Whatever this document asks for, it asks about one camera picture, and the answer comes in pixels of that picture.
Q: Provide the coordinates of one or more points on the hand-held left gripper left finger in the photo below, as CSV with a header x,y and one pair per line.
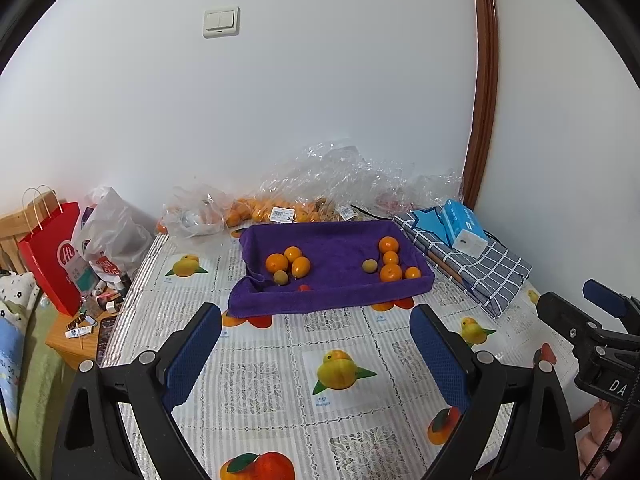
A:
x,y
195,355

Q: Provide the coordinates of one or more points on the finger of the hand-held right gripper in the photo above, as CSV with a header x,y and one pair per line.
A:
x,y
605,297
565,315

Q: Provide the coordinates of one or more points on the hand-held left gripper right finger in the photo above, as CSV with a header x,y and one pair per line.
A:
x,y
440,355

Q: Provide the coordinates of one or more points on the orange kumquat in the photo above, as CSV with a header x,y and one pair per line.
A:
x,y
300,265
390,258
292,252
412,273

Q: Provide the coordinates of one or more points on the small yellow-green fruit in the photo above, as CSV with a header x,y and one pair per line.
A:
x,y
280,277
370,266

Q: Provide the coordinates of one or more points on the large orange mandarin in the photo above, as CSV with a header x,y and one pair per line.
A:
x,y
276,262

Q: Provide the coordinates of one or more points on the purple towel-lined tray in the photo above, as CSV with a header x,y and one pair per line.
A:
x,y
330,260

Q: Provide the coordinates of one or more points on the person's right hand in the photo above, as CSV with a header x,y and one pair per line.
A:
x,y
597,425

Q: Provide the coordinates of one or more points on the blue checkered cloth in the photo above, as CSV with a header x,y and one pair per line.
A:
x,y
480,275

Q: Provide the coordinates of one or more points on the black phone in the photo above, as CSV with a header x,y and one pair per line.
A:
x,y
106,335

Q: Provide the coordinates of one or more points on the wooden nightstand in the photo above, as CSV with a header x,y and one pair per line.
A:
x,y
75,347

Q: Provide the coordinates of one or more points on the blue tissue box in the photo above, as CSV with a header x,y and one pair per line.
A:
x,y
462,227

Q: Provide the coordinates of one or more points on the loose orange mandarin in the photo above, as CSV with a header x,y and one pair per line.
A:
x,y
161,227

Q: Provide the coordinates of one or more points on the small clear plastic bag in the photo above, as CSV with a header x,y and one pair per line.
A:
x,y
195,210

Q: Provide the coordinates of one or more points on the white plastic bag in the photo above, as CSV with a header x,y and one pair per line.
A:
x,y
120,230

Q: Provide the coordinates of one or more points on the pile of bagged kumquats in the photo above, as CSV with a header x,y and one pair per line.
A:
x,y
260,210

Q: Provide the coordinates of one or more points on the green bed sheet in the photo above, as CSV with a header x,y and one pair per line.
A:
x,y
37,390

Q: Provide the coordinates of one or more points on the white barcode label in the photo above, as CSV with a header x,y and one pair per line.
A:
x,y
282,215

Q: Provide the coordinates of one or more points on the red paper bag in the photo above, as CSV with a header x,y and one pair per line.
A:
x,y
47,270

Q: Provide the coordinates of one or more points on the blue printed pillow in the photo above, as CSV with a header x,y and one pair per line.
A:
x,y
10,355

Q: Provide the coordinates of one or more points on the large clear plastic bag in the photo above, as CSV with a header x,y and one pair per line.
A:
x,y
370,180

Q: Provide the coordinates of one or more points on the floral white cloth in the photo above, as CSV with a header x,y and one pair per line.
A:
x,y
17,290

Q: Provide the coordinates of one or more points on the wooden headboard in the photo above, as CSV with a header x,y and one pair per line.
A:
x,y
10,240

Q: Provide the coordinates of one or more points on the brown wooden door frame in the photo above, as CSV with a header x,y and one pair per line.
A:
x,y
484,85

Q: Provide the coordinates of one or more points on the white light switch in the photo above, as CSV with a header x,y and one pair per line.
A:
x,y
220,21

